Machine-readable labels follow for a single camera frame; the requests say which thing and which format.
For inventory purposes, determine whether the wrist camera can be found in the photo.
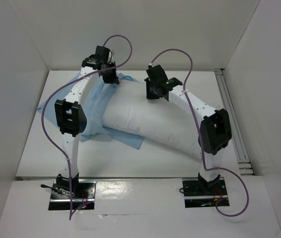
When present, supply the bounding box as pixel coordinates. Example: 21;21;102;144
148;64;161;70
95;46;112;63

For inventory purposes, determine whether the white pillow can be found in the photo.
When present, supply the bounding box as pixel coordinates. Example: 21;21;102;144
102;80;201;158

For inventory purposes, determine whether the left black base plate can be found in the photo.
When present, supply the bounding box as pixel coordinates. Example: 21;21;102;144
48;179;97;211

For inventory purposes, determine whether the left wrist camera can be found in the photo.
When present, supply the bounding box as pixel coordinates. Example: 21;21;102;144
95;46;112;63

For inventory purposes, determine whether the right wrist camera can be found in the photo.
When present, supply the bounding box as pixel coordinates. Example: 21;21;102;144
148;64;161;70

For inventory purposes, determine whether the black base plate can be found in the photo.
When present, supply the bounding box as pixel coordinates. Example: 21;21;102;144
179;178;230;208
48;179;97;211

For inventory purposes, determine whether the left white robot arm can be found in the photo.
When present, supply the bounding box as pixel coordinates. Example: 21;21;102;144
55;55;119;198

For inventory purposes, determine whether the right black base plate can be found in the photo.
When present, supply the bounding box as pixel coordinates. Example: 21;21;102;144
179;178;230;208

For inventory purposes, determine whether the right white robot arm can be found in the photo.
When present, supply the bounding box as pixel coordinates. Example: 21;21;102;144
145;65;232;194

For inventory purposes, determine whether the aluminium rail frame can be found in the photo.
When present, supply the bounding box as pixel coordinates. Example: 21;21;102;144
215;69;255;176

